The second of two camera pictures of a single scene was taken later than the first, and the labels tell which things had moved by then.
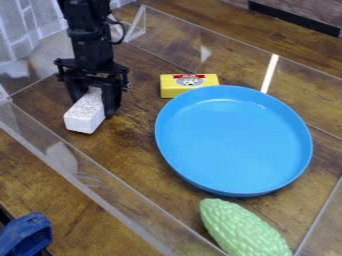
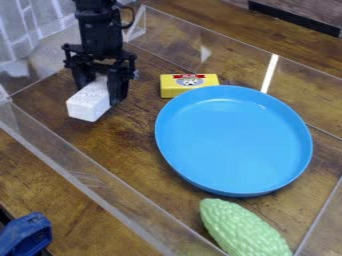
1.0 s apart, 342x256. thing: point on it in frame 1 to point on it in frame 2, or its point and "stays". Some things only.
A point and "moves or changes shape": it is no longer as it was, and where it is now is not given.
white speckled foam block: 86,115 moves or changes shape
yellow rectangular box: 176,84 stays
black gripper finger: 76,87 to 84,75
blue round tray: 234,139 stays
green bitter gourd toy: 238,234 stays
